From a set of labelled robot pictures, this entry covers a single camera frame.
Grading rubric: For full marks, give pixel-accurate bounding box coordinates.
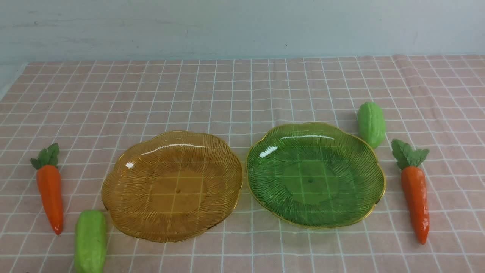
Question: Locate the green toy pepper front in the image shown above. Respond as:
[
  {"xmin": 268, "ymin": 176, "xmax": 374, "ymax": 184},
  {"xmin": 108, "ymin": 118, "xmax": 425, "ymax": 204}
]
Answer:
[{"xmin": 74, "ymin": 210, "xmax": 107, "ymax": 273}]

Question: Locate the green toy pepper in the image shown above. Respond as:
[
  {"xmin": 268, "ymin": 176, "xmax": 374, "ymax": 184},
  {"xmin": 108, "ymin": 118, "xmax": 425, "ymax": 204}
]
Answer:
[
  {"xmin": 74, "ymin": 210, "xmax": 107, "ymax": 273},
  {"xmin": 357, "ymin": 101, "xmax": 386, "ymax": 149}
]

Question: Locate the green glass plate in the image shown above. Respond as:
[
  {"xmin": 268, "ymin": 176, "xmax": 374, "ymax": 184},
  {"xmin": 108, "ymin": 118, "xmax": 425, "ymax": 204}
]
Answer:
[{"xmin": 246, "ymin": 122, "xmax": 386, "ymax": 229}]

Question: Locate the orange toy carrot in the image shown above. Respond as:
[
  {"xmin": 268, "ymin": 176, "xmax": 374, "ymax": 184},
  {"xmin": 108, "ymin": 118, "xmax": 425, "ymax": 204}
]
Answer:
[
  {"xmin": 391, "ymin": 139, "xmax": 430, "ymax": 244},
  {"xmin": 30, "ymin": 143, "xmax": 64, "ymax": 235}
]

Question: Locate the pink checkered tablecloth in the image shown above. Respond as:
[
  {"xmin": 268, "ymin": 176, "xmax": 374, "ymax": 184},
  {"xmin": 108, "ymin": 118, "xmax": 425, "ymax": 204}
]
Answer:
[{"xmin": 0, "ymin": 55, "xmax": 485, "ymax": 273}]

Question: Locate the green toy pepper back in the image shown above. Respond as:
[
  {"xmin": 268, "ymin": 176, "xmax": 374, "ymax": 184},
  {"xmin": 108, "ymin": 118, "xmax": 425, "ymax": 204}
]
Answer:
[{"xmin": 357, "ymin": 101, "xmax": 386, "ymax": 149}]

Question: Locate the amber glass plate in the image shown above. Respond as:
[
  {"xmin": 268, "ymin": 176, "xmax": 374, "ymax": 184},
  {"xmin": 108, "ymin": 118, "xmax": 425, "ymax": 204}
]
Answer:
[{"xmin": 102, "ymin": 131, "xmax": 244, "ymax": 243}]

